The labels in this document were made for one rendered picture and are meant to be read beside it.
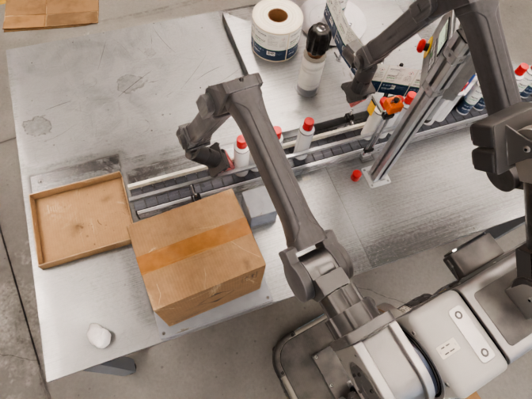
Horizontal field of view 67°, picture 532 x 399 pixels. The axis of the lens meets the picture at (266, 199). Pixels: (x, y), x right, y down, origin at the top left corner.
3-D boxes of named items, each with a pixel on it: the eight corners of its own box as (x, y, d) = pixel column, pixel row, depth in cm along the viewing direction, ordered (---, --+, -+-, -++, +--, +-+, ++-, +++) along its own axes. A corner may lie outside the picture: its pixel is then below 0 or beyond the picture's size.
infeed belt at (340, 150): (516, 91, 174) (522, 85, 170) (527, 106, 171) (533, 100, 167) (132, 195, 140) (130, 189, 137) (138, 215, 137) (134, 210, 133)
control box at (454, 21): (457, 58, 118) (495, 1, 101) (453, 102, 111) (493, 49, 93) (423, 49, 118) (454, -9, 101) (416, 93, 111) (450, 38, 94)
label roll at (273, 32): (284, 22, 176) (288, -8, 163) (305, 54, 169) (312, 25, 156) (243, 34, 171) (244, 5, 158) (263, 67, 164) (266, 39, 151)
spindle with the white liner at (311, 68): (313, 77, 164) (328, 16, 137) (321, 94, 160) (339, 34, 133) (292, 82, 162) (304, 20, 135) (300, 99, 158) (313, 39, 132)
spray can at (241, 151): (245, 163, 144) (247, 130, 126) (250, 175, 142) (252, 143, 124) (231, 166, 143) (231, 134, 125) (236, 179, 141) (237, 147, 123)
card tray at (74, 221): (122, 176, 144) (119, 170, 140) (138, 241, 134) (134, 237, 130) (33, 199, 138) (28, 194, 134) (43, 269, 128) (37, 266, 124)
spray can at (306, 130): (303, 146, 149) (313, 112, 131) (309, 158, 147) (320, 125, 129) (290, 150, 148) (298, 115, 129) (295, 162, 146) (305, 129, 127)
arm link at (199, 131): (210, 115, 78) (260, 100, 81) (199, 87, 77) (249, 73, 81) (180, 152, 118) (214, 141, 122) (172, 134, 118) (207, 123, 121)
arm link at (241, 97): (207, 64, 69) (257, 50, 73) (196, 97, 82) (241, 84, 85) (312, 305, 67) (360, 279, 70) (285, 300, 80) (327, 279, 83)
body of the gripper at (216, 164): (220, 142, 132) (205, 135, 126) (229, 169, 128) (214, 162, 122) (206, 153, 134) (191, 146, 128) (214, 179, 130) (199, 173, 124)
